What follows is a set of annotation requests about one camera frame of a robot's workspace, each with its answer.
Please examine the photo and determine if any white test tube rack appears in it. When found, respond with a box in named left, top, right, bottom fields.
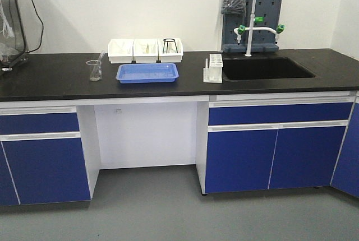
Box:
left=203, top=53, right=223, bottom=83

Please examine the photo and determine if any glass test tube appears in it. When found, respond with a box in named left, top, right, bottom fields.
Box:
left=98, top=50, right=106, bottom=61

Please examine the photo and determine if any grey pegboard drying rack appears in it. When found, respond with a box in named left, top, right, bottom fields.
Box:
left=222, top=0, right=282, bottom=53

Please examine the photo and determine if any right white storage bin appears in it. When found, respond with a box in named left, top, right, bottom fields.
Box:
left=158, top=38, right=183, bottom=63

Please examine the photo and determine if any white storage bin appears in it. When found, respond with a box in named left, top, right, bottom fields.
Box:
left=133, top=39, right=158, bottom=63
left=158, top=38, right=183, bottom=63
left=107, top=39, right=134, bottom=64

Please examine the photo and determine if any blue plastic tray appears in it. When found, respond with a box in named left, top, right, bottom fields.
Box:
left=116, top=63, right=179, bottom=84

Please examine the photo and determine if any middle white storage bin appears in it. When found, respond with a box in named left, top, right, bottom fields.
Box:
left=133, top=39, right=158, bottom=63

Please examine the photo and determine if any black metal tripod stand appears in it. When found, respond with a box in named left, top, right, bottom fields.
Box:
left=162, top=38, right=178, bottom=54

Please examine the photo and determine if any black sink basin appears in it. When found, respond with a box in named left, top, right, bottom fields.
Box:
left=223, top=57, right=315, bottom=81

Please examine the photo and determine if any blue cabinet door middle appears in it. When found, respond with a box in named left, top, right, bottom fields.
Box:
left=205, top=129, right=278, bottom=193

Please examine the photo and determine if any left white storage bin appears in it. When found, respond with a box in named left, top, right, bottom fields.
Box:
left=107, top=39, right=134, bottom=64

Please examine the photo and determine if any white gooseneck lab faucet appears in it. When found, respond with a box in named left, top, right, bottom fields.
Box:
left=233, top=0, right=285, bottom=57

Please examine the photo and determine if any blue drawer front left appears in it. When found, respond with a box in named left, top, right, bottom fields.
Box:
left=1, top=113, right=80, bottom=135

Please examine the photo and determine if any blue drawer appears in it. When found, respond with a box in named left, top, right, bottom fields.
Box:
left=208, top=103, right=352, bottom=126
left=1, top=113, right=80, bottom=135

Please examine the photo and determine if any blue cabinet door right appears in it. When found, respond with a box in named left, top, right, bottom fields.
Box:
left=269, top=126, right=345, bottom=189

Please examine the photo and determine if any blue drawer front right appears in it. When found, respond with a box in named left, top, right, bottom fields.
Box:
left=208, top=103, right=352, bottom=126

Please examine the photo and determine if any blue corner cabinet door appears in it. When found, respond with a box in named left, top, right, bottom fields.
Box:
left=332, top=103, right=358, bottom=197

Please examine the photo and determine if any blue far left cabinet door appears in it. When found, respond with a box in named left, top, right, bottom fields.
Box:
left=0, top=145, right=19, bottom=206

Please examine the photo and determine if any black hanging cable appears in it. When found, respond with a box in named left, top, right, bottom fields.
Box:
left=21, top=0, right=44, bottom=54

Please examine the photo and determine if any black metal frame stand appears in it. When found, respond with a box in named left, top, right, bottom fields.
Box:
left=1, top=0, right=28, bottom=74

